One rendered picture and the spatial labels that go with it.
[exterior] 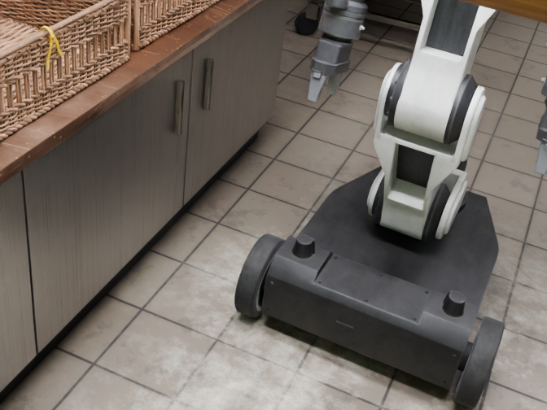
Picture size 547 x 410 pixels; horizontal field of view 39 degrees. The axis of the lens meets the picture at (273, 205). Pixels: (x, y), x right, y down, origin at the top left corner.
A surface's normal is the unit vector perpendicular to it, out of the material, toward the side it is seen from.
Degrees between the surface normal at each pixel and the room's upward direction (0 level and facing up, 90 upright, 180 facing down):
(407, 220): 106
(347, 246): 0
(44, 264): 90
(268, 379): 0
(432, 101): 66
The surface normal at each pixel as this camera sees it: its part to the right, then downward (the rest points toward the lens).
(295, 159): 0.12, -0.81
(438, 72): -0.37, 0.27
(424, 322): -0.21, -0.23
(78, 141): 0.91, 0.32
